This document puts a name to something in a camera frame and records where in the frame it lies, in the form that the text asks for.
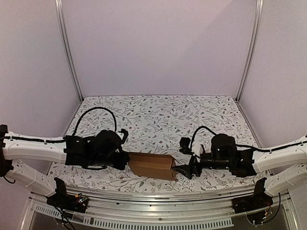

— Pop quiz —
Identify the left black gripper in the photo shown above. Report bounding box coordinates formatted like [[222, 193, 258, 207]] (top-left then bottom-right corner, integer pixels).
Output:
[[90, 151, 130, 172]]

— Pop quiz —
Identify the brown cardboard box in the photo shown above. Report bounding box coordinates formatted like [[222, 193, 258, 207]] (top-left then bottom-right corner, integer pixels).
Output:
[[129, 153, 177, 181]]

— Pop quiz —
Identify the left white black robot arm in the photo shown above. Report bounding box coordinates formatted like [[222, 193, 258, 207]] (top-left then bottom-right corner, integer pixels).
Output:
[[0, 125, 130, 208]]

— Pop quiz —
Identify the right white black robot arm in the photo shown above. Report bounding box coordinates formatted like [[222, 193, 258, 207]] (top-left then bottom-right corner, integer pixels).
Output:
[[172, 134, 307, 209]]

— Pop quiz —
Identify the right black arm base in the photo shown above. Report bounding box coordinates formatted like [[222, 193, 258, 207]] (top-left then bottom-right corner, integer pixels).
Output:
[[231, 177, 273, 214]]

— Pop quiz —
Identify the floral patterned table mat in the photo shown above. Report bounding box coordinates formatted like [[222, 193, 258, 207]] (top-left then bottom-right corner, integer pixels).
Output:
[[48, 95, 270, 194]]

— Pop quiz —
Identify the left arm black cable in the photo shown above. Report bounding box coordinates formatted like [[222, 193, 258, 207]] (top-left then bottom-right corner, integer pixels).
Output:
[[71, 107, 118, 171]]

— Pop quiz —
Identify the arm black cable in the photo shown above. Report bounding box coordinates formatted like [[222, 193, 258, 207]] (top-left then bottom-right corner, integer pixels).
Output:
[[71, 107, 118, 171], [190, 126, 307, 151]]

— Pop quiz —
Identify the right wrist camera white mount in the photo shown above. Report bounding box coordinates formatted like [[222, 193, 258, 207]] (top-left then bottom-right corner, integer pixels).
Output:
[[179, 137, 205, 163]]

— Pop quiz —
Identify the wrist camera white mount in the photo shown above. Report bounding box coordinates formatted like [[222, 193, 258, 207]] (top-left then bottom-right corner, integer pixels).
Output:
[[116, 129, 129, 144], [179, 137, 205, 163]]

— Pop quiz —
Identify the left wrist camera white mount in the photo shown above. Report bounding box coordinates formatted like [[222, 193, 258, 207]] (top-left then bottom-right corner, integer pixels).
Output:
[[116, 129, 129, 144]]

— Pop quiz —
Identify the aluminium front rail frame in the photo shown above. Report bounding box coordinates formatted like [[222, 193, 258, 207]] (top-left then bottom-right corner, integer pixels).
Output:
[[20, 184, 295, 230]]

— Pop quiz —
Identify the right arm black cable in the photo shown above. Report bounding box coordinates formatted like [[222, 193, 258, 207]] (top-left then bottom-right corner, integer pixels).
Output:
[[190, 126, 307, 151]]

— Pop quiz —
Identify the left aluminium corner post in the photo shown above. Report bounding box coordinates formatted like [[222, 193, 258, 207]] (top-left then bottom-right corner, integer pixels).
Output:
[[55, 0, 84, 102]]

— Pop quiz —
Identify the aluminium corner post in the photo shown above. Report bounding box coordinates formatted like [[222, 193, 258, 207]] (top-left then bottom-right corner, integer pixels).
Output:
[[55, 0, 84, 102], [235, 0, 264, 104]]

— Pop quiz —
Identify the right aluminium corner post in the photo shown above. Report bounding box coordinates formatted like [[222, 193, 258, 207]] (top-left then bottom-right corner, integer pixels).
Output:
[[235, 0, 264, 104]]

